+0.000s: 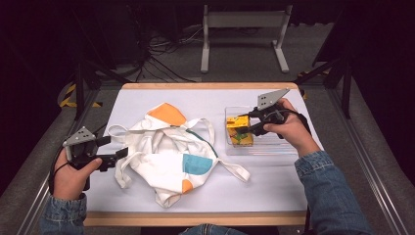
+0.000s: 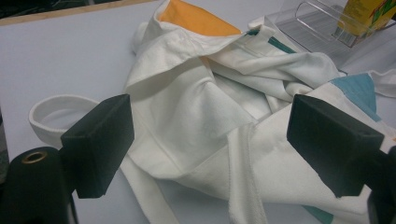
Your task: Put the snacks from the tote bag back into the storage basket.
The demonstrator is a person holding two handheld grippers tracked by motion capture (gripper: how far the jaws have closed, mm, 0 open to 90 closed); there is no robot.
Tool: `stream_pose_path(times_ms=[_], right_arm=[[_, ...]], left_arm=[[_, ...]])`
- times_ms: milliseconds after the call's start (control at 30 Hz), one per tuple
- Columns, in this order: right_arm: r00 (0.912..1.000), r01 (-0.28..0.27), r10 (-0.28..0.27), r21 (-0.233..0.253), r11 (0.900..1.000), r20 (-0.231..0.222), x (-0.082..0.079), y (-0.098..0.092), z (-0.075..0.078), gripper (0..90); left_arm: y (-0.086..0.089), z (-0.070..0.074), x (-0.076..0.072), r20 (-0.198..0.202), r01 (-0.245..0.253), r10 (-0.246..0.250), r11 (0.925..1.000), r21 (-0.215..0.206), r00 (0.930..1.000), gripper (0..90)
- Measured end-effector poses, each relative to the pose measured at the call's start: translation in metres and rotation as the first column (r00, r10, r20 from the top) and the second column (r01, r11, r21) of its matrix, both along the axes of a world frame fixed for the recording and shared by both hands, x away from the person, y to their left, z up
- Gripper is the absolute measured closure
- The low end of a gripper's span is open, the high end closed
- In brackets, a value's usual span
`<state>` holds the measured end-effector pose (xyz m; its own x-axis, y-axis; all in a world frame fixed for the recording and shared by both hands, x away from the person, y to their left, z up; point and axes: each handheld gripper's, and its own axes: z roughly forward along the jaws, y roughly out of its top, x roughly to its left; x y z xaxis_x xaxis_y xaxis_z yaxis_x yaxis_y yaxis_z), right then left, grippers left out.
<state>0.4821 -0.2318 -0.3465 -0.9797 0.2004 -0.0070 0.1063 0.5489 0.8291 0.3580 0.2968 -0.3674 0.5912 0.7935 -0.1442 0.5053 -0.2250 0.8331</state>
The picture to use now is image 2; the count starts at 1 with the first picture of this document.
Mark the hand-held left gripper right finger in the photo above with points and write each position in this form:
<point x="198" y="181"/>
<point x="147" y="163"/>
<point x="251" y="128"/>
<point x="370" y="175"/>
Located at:
<point x="333" y="146"/>

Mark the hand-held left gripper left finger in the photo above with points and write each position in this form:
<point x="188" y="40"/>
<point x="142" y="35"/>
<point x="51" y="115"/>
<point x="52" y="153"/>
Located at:
<point x="96" y="146"/>

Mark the yellow drink carton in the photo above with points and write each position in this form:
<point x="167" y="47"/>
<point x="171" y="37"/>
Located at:
<point x="364" y="15"/>

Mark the clear plastic tray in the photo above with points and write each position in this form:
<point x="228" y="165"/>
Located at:
<point x="311" y="28"/>

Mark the wooden table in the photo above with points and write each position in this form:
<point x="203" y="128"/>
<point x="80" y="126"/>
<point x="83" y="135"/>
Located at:
<point x="46" y="15"/>

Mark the white table mat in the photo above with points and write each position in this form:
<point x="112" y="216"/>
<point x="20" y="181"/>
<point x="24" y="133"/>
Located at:
<point x="62" y="62"/>

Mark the white canvas tote bag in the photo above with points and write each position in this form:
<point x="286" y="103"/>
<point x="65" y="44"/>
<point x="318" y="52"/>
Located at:
<point x="186" y="124"/>

